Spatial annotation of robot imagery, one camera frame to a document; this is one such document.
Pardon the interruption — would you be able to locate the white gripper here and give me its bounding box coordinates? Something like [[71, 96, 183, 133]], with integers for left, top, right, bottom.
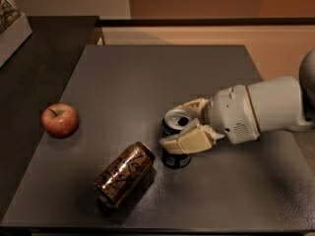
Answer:
[[159, 85, 260, 154]]

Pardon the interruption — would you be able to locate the dark pepsi can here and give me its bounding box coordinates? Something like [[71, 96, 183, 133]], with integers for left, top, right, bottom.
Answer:
[[161, 108, 192, 169]]

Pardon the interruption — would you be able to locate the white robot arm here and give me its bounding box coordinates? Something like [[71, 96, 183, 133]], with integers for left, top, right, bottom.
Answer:
[[160, 50, 315, 154]]

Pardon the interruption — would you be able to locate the orange lacroix can lying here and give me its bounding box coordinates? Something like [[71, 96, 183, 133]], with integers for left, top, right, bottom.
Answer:
[[94, 142, 155, 208]]

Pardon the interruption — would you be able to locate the red apple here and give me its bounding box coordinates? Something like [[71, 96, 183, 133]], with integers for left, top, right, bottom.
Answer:
[[40, 103, 79, 138]]

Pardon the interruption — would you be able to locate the dark side counter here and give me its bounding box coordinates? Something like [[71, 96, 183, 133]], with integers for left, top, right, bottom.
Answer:
[[0, 16, 98, 220]]

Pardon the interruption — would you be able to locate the white box with snacks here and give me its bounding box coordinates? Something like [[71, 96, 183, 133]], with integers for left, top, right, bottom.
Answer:
[[0, 0, 32, 67]]

